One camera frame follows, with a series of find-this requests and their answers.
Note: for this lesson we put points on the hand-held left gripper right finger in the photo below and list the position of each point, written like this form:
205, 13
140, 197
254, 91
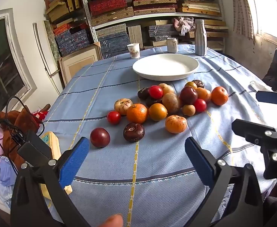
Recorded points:
200, 160

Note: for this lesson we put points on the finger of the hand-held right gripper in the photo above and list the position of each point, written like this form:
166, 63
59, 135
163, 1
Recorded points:
252, 130
268, 97

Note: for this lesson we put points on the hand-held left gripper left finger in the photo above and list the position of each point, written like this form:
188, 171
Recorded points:
74, 160

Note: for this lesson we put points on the dark red passion fruit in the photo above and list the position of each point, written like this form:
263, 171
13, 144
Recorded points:
100, 137
188, 95

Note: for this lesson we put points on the orange tangerine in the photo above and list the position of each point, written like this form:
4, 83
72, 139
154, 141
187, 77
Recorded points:
219, 95

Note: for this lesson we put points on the red tomato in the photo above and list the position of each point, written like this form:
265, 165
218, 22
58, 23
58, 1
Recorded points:
155, 92
200, 105
114, 117

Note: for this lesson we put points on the yellow orange round fruit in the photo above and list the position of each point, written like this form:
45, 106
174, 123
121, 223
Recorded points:
190, 85
204, 94
158, 111

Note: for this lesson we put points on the large orange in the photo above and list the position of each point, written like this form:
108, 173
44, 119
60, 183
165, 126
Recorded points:
137, 113

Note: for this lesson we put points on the white oval plate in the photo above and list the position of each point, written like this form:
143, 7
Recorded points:
165, 66

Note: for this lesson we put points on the person's left hand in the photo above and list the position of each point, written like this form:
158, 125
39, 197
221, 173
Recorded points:
112, 221

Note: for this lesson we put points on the white crumpled tissue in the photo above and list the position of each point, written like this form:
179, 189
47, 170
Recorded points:
256, 85

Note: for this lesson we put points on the black power bank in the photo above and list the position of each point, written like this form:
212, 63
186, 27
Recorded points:
33, 147

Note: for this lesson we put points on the orange streaked flat fruit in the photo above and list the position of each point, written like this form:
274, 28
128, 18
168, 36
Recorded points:
175, 124

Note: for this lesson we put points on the blue checked tablecloth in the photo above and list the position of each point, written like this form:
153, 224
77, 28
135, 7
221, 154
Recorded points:
152, 170

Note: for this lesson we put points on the small brown round fruit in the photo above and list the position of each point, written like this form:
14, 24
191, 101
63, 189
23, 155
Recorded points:
188, 110

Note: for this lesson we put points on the red dotted cloth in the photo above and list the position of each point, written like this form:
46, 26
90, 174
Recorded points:
40, 116

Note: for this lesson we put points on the brown speckled oval fruit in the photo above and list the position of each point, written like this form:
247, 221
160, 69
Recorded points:
171, 102

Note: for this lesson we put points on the brown plush cloth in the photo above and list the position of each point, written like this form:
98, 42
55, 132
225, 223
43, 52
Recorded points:
22, 120

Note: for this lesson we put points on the lilac blue cloth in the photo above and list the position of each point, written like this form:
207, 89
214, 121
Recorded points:
1, 172

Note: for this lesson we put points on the bright window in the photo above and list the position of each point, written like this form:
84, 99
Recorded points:
271, 9

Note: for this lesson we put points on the steel water bottle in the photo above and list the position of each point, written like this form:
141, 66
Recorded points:
200, 37

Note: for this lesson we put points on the brick patterned curtain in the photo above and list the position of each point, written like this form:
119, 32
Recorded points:
241, 9

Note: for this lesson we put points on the wooden framed panel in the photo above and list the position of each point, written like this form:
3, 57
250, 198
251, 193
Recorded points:
81, 61

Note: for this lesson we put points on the white drink can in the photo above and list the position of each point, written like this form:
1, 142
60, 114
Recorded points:
172, 45

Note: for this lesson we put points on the pink crumpled cloth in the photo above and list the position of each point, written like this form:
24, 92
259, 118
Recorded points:
183, 24

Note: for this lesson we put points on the white curved strip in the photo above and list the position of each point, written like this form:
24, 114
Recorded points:
40, 47

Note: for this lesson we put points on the stack of blue floral boxes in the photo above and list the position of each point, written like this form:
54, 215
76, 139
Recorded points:
67, 41

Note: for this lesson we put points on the grey green stone slab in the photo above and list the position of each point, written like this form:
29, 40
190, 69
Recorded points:
51, 40

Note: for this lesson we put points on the stack of grey blue boxes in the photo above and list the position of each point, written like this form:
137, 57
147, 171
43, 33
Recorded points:
113, 43

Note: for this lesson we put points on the white paper cup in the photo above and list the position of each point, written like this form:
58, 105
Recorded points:
133, 50

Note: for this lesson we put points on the white framed window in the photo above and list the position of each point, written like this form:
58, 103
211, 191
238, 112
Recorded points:
1, 59

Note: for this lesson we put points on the grey metal shelf rack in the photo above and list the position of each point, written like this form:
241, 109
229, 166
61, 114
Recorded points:
88, 11

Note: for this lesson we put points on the pile of wooden boxes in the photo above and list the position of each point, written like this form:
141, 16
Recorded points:
58, 9

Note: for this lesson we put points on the stack of red patterned boxes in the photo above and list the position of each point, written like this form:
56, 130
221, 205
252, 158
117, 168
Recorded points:
107, 4

